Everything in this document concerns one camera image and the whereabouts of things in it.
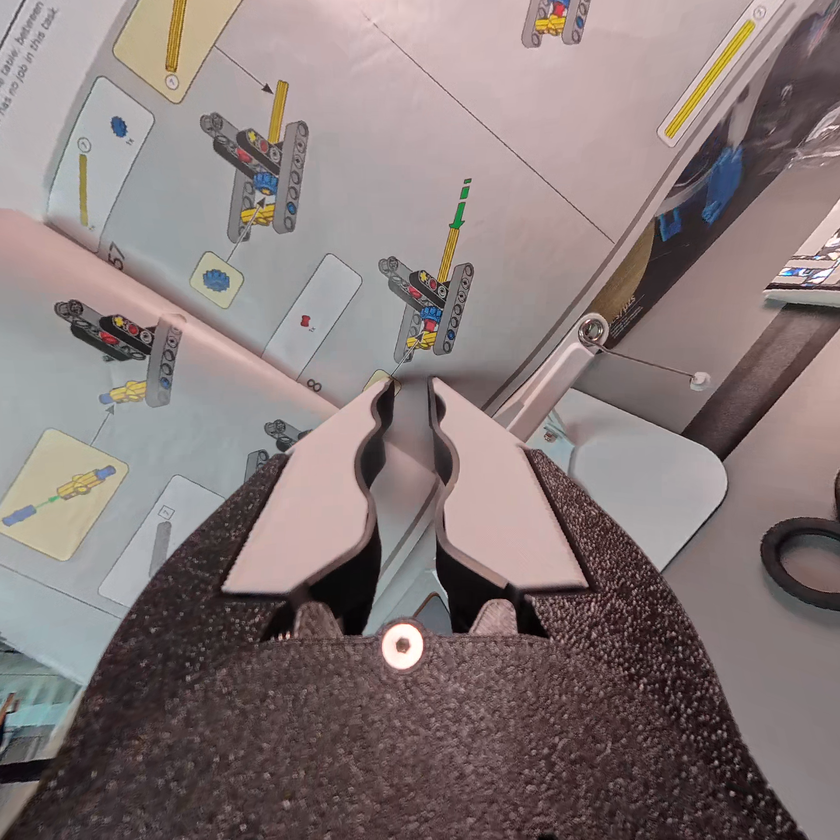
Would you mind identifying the white book stand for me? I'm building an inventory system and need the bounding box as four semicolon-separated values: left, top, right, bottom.
364;0;821;634

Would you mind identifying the black toy car set box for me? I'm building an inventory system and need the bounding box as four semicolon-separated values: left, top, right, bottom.
587;0;840;355

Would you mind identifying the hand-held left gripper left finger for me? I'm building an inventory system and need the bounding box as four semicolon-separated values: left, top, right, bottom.
222;379;397;636

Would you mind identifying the printed paper sheet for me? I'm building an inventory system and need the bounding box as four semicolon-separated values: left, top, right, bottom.
763;226;840;308

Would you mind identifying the printed task sheet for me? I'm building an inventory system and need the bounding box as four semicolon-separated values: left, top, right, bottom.
0;0;63;129

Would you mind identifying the toy building instruction booklet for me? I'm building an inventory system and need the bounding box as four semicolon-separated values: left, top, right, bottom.
0;0;772;631

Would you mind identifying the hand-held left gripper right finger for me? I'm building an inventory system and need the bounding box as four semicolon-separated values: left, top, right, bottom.
427;376;591;634

